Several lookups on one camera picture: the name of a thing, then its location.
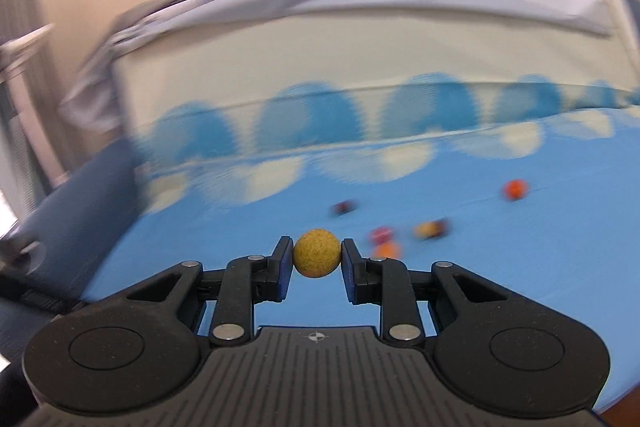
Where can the tangerine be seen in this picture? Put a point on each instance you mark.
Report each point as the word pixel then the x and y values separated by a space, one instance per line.
pixel 388 250
pixel 515 189

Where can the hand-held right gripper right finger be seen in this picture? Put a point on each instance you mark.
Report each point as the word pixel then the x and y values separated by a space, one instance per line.
pixel 350 273

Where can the red candy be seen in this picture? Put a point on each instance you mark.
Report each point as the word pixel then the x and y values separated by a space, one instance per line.
pixel 380 235

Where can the plastic-wrapped orange fruit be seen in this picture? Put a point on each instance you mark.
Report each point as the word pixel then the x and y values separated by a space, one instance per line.
pixel 425 230

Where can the yellow-brown longan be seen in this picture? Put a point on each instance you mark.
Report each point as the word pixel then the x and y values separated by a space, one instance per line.
pixel 317 254

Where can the blue fan-printed blanket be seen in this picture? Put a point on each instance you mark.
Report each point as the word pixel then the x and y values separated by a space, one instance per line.
pixel 450 147

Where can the blue denim sofa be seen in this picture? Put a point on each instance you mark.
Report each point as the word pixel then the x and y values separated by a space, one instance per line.
pixel 75 207

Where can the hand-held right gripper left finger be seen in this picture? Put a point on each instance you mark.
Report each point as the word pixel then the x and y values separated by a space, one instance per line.
pixel 284 268

